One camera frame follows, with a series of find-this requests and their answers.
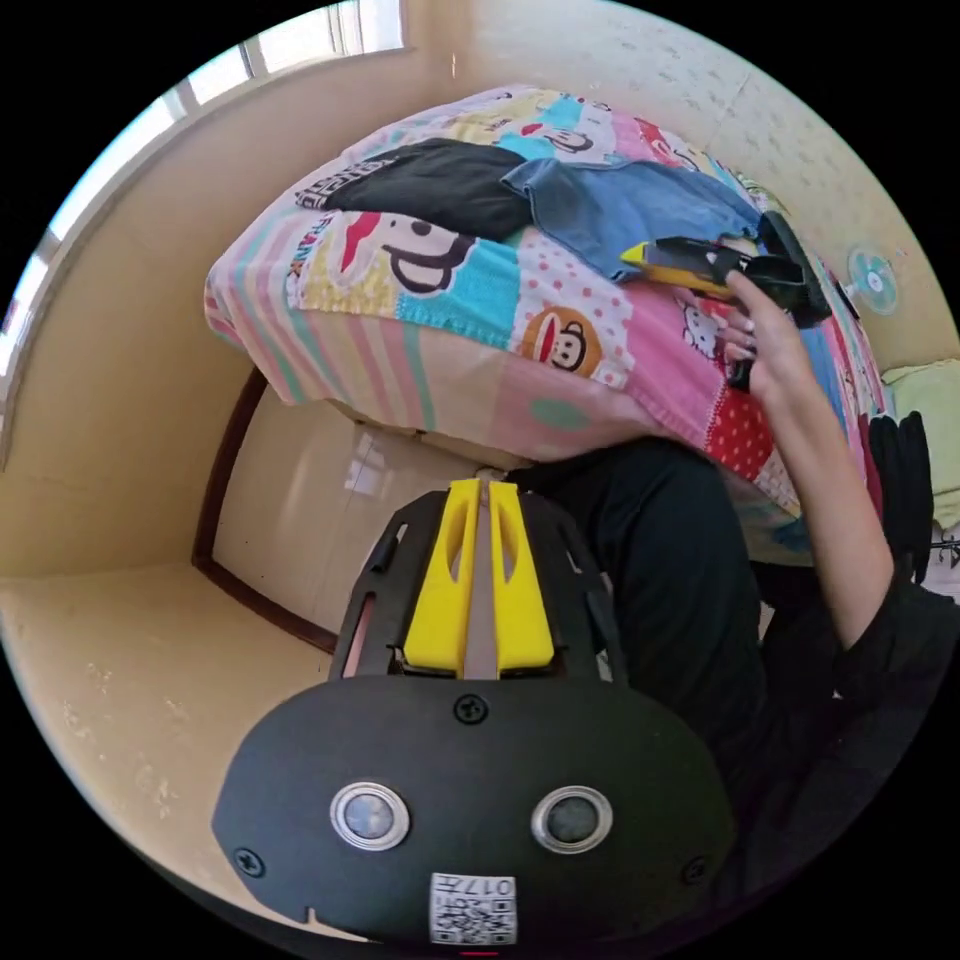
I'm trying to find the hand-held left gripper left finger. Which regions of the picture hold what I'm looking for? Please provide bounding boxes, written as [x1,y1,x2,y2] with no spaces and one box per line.
[403,479,482,673]

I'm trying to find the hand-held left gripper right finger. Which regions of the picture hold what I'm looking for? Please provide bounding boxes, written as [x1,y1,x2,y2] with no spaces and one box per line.
[488,482,556,672]

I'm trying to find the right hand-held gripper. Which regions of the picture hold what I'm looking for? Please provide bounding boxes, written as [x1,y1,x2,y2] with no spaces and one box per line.
[620,211,835,394]

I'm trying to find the person's right forearm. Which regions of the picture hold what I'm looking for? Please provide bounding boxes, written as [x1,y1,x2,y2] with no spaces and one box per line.
[758,374,897,651]

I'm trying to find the blue jeans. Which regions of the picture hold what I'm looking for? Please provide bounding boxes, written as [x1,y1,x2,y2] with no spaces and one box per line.
[500,156,763,286]

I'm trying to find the person's right hand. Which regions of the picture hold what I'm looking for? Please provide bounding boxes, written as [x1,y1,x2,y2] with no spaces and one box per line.
[718,271,813,410]

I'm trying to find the person's body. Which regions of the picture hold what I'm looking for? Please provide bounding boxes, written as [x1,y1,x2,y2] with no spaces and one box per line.
[515,437,960,939]

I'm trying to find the light blue fan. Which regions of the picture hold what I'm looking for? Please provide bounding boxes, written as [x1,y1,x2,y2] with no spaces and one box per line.
[845,245,900,317]

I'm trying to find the bed with cartoon print sheet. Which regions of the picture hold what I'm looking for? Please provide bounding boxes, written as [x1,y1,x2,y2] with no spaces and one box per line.
[203,84,891,562]

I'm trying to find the black garment with patterned band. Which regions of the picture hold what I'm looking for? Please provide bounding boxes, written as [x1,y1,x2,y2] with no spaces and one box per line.
[295,137,536,242]

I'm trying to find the hanging black clothes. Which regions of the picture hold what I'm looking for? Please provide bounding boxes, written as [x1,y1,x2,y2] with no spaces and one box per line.
[868,410,937,588]

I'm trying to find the window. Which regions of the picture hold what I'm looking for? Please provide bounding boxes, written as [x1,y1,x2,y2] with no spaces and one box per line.
[0,0,412,468]

